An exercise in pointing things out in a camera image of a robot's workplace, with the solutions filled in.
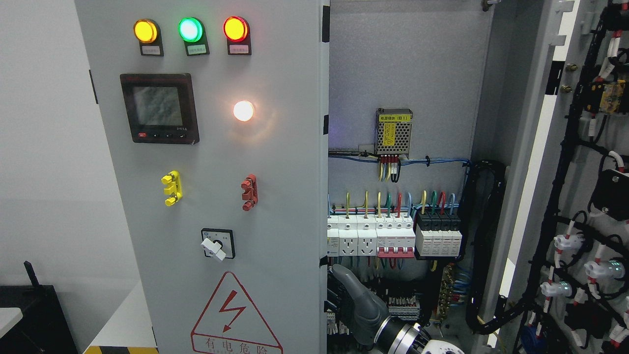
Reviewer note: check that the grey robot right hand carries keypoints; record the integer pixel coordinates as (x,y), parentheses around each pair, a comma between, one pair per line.
(359,308)

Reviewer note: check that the grey cabinet door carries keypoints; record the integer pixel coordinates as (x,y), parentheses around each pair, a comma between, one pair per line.
(280,243)
(575,287)

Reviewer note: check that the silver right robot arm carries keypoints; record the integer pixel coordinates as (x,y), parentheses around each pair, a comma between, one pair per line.
(396,336)

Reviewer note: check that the lower relay terminal row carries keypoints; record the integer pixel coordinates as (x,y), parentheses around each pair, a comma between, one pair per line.
(401,302)

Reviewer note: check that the white socket breaker row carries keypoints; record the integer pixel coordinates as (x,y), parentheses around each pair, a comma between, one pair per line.
(370,235)

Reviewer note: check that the black white surge protector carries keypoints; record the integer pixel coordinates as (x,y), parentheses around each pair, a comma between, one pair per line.
(438,237)

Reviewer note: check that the red electric hazard sticker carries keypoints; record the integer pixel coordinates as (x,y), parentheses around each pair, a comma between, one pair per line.
(232,324)

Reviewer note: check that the red test terminal block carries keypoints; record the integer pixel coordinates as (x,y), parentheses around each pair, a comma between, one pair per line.
(250,194)

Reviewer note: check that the metal mesh power supply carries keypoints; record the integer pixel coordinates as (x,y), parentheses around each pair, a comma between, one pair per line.
(393,131)

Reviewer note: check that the yellow test terminal block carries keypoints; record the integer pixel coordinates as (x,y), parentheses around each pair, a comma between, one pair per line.
(173,187)

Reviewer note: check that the white glowing indicator light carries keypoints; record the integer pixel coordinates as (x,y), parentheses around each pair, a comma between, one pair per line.
(243,110)

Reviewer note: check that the black digital power meter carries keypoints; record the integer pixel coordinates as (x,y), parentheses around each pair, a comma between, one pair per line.
(160,107)

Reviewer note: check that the red indicator light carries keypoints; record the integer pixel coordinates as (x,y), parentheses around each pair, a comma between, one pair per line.
(237,32)

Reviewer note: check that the black box with antenna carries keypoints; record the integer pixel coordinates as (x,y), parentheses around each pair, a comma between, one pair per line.
(43,328)

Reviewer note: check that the green indicator light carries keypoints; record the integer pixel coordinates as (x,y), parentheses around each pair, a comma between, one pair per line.
(193,34)

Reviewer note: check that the yellow indicator light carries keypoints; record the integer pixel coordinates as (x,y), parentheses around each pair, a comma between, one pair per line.
(148,33)

